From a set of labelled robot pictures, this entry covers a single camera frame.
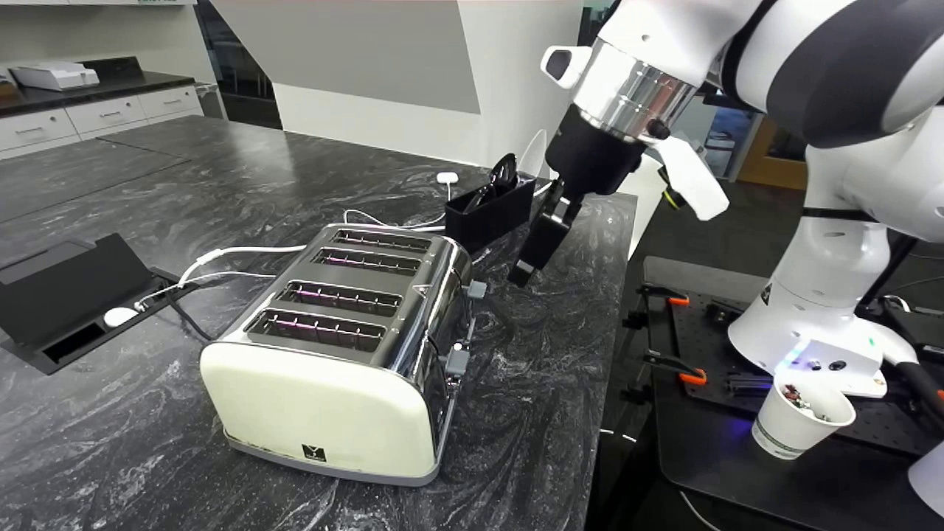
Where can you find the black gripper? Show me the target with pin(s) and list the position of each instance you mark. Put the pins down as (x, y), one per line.
(595, 150)

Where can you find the cream chrome four-slot toaster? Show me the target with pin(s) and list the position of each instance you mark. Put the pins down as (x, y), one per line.
(315, 402)

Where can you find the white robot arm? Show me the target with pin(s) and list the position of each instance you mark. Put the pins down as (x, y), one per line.
(836, 59)

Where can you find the black open storage box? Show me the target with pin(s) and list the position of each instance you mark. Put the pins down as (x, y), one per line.
(488, 219)

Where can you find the blue box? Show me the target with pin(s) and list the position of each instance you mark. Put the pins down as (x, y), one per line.
(731, 135)

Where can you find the white paper cup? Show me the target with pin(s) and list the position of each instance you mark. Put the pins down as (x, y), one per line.
(799, 427)

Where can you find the white power plug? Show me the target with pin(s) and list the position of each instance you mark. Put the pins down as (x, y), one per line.
(120, 317)

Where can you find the white rounded object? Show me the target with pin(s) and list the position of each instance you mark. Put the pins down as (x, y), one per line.
(932, 478)

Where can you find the white drawer cabinet dark counter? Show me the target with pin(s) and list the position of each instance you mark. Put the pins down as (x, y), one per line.
(98, 110)

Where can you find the black pop-up socket box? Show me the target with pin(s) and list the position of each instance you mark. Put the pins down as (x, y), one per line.
(69, 295)

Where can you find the white device on counter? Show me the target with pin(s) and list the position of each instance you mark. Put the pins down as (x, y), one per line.
(51, 73)

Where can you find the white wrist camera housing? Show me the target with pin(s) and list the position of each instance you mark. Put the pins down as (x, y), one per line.
(696, 181)

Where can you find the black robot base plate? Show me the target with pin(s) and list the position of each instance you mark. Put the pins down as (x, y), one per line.
(727, 460)

